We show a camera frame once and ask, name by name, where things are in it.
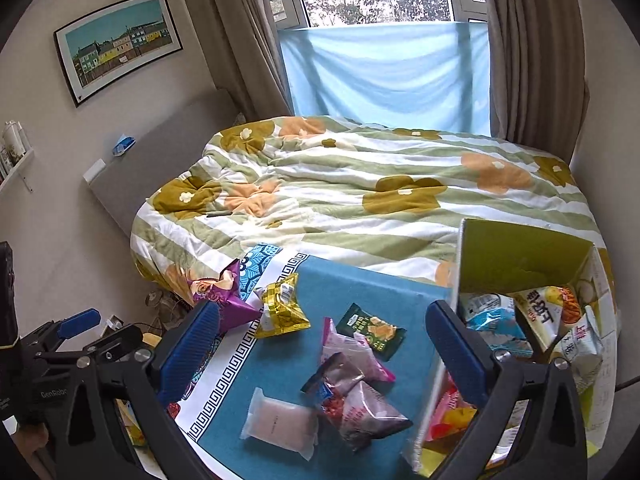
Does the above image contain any blue and white snack packet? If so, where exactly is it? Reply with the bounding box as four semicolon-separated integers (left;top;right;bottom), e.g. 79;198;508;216
467;310;535;359
459;292;518;323

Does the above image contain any light blue cloth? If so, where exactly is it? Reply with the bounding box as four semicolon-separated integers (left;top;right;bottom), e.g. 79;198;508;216
277;21;494;137

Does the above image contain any yellow and white snack packet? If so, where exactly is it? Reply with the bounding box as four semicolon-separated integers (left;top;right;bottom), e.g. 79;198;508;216
515;285;584;354

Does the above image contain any grey snack packet red print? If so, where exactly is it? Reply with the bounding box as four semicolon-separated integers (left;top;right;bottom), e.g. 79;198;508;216
325;380;414;454

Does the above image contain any person's left hand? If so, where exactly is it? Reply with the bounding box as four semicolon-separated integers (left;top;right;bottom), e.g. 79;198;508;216
12;422;52;465

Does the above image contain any grey bed headboard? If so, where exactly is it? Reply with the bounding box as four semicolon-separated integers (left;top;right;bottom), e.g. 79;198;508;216
82;89;242;242

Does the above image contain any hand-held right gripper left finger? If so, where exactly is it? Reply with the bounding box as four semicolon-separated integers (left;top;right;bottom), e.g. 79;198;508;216
65;300;226;480

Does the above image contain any white translucent snack packet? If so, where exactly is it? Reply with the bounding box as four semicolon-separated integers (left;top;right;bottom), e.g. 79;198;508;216
240;386;321;462

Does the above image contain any gold and white snack packet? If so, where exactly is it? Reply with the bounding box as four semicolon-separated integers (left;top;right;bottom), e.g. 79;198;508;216
254;272;312;339

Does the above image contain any brown curtain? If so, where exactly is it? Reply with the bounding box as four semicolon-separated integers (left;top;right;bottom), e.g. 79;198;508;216
201;0;297;127
479;0;592;167

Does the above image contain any purple snack packet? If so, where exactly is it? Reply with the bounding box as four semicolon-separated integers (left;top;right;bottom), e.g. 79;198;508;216
191;259;262;332

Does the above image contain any pink and white snack packet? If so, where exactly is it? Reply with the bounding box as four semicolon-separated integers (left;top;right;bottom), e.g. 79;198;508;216
320;316;397;384

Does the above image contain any small white box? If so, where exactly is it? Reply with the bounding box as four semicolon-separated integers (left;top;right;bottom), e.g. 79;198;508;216
82;159;107;184

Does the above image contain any green cardboard box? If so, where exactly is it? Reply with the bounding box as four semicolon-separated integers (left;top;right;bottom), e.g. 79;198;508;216
402;217;621;480

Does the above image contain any framed picture of houses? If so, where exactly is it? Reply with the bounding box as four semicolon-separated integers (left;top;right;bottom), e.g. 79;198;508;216
53;0;182;109

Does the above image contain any white wall shelf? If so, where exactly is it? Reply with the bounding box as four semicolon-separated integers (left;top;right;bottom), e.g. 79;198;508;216
0;147;36;194

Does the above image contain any white bottle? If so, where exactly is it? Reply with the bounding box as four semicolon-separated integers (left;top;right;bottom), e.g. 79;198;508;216
2;120;26;161

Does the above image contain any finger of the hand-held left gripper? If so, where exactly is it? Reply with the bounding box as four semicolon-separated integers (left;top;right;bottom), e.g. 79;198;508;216
22;308;102;357
82;324;144;367

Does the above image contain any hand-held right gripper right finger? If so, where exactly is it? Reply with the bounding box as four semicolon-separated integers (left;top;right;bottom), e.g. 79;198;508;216
415;299;588;480

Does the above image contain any dark green snack packet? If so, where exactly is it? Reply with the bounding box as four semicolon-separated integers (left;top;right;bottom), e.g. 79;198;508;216
334;302;407;362

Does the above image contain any floral striped blanket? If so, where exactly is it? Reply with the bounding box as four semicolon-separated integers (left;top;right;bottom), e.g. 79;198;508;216
130;115;608;307

